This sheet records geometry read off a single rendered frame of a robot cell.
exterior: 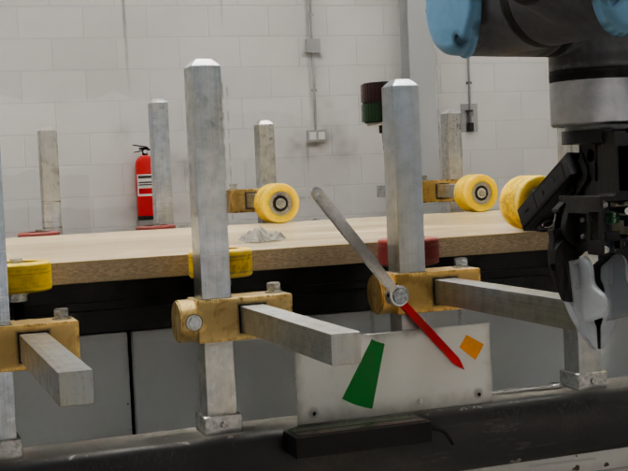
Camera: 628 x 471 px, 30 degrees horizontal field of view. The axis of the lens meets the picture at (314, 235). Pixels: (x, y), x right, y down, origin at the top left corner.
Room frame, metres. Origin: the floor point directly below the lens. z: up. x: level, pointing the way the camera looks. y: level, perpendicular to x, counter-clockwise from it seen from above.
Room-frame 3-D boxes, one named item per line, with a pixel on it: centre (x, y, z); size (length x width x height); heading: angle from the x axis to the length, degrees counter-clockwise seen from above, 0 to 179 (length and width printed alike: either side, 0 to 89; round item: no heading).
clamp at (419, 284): (1.46, -0.13, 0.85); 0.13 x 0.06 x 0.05; 110
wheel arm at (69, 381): (1.20, 0.28, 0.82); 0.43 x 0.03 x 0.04; 20
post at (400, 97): (1.45, -0.11, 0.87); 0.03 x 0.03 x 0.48; 20
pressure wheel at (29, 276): (1.38, 0.35, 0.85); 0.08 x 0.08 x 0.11
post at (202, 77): (1.36, 0.12, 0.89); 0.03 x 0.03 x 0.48; 20
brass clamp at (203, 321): (1.37, 0.10, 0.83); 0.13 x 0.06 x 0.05; 110
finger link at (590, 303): (1.12, -0.26, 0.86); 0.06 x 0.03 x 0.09; 20
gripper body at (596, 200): (1.12, -0.28, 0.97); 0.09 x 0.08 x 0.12; 20
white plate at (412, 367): (1.42, -0.09, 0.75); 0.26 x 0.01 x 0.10; 110
